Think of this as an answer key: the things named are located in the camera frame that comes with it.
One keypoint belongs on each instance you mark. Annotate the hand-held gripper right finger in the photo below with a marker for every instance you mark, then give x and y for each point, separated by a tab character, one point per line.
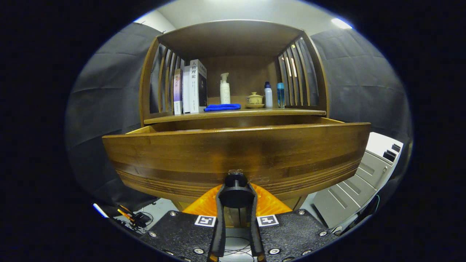
256	240

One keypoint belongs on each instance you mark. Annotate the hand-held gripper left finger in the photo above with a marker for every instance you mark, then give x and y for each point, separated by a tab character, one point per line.
219	236

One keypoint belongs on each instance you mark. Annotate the black drawer knob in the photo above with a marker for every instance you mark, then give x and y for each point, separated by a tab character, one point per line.
236	194

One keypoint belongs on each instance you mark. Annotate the brown wooden drawer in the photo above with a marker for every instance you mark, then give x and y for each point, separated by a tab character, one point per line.
218	153

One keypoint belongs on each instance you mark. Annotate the white drawer unit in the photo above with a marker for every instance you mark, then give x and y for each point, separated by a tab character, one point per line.
349	189

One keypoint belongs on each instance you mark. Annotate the brown wooden countertop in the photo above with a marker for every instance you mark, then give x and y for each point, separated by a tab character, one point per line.
255	112

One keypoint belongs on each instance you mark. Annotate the brown wooden cabinet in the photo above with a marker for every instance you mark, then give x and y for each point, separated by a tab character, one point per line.
229	40

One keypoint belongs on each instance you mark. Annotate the orange black tool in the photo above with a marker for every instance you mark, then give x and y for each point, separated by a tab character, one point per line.
136	218

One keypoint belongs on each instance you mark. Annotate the white bar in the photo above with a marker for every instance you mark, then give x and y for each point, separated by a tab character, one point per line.
100	210

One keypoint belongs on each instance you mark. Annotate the blue folded cloth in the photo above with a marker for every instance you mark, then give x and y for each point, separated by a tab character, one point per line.
222	107

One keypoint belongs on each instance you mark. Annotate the beige lidded tea cup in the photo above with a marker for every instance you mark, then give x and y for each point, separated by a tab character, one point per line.
255	99

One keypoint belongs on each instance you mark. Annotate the white bottle with blue cap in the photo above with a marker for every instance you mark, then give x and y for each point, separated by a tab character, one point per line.
268	97

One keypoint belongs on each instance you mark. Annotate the white pump bottle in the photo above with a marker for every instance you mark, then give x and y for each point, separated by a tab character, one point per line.
225	92

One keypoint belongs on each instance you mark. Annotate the clear blue bottle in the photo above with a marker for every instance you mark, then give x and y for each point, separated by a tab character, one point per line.
280	96

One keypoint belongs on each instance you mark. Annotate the thin white book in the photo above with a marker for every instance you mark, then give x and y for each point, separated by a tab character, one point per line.
186	94

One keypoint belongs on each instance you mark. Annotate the thick white book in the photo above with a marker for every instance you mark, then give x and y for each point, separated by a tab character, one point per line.
194	91

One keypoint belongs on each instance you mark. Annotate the purple book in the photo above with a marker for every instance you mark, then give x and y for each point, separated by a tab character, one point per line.
178	91

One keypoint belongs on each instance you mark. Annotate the small ceiling light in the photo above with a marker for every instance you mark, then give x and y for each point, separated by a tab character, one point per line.
341	23

